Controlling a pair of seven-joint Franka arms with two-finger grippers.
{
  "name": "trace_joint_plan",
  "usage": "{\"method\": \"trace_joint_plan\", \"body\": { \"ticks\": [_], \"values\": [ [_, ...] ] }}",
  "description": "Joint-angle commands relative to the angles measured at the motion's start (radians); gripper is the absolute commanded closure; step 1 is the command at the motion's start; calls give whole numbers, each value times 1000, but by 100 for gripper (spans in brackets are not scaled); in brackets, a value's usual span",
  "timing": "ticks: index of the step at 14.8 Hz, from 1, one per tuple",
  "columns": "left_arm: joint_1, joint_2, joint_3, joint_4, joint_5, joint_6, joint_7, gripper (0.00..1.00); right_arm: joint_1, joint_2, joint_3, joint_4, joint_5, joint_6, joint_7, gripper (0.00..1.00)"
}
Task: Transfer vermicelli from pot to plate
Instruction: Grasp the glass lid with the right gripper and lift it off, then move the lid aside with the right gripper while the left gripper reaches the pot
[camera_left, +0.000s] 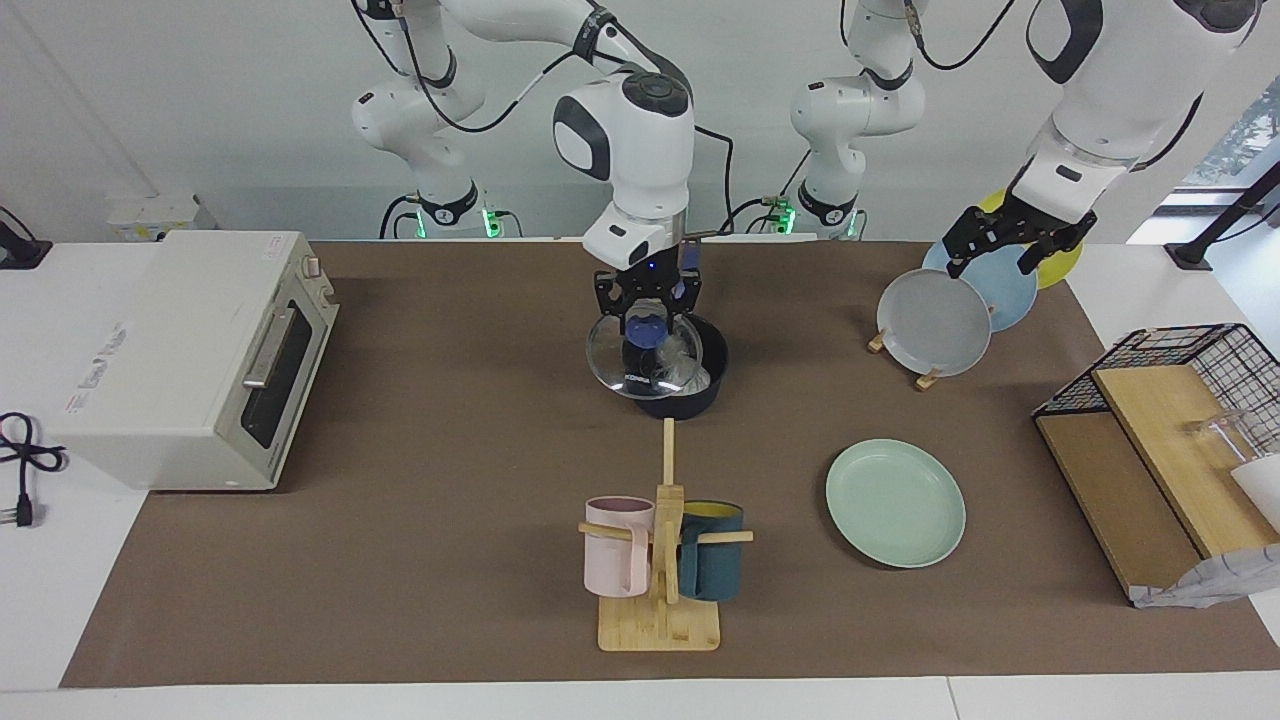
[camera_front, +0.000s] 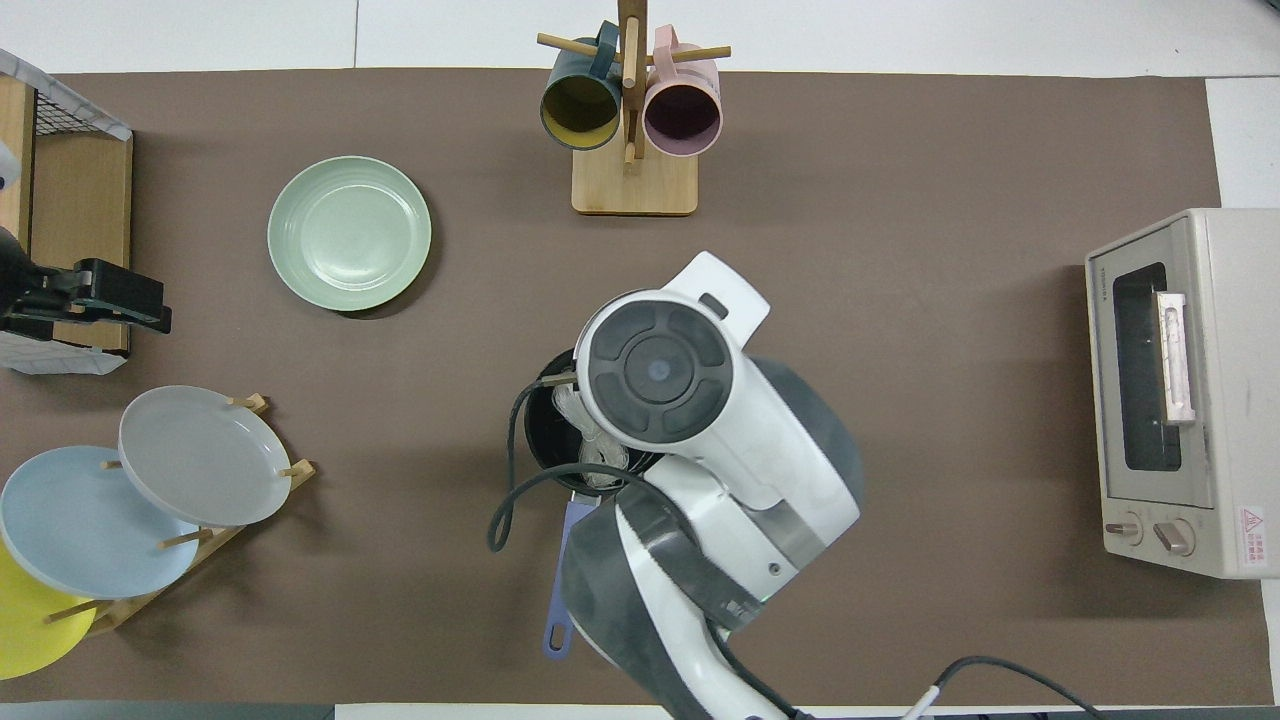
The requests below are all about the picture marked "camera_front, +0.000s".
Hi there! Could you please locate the light blue plate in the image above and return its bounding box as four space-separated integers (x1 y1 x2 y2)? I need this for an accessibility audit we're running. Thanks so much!
0 446 201 601

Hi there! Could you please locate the vermicelli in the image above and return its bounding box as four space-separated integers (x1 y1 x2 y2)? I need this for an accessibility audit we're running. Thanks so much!
553 384 633 492

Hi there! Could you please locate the wooden shelf black wire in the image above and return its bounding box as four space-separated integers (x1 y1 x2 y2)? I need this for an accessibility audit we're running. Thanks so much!
0 48 134 376

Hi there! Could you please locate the light green plate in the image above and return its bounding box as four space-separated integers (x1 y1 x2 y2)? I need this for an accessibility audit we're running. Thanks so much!
267 156 433 313

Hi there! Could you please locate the dark teal mug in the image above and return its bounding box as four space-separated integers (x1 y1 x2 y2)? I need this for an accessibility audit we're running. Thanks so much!
540 22 623 151

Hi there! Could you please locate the dark saucepan blue handle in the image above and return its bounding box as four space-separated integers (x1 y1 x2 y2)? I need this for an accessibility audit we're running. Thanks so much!
523 346 663 661

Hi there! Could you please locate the grey plate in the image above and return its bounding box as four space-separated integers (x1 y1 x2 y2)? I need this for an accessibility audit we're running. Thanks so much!
118 386 293 528

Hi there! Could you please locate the black base cable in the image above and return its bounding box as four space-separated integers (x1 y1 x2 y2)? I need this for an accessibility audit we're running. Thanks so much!
905 654 1111 720

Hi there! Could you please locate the pink mug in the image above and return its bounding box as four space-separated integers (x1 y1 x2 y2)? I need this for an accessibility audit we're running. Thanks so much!
643 25 723 158

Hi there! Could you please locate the beige toaster oven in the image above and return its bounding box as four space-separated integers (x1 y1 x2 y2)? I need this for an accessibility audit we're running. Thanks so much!
1085 207 1280 581

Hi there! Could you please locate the wooden plate rack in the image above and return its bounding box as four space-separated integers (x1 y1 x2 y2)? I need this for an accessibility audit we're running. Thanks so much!
42 393 318 638

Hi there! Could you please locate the white patterned cloth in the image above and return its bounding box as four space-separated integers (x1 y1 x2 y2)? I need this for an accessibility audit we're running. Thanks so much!
0 48 133 141

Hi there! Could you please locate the brown table mat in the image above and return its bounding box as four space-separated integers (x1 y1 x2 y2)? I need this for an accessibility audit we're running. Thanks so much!
0 68 1273 706

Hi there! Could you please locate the wooden mug tree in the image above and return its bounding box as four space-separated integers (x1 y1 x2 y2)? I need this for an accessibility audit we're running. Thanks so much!
537 0 732 217

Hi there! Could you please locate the yellow plate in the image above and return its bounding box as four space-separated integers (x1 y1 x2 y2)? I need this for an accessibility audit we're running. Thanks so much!
0 540 99 681

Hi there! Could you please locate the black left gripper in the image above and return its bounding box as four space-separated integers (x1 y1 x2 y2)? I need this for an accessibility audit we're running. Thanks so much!
40 258 174 335

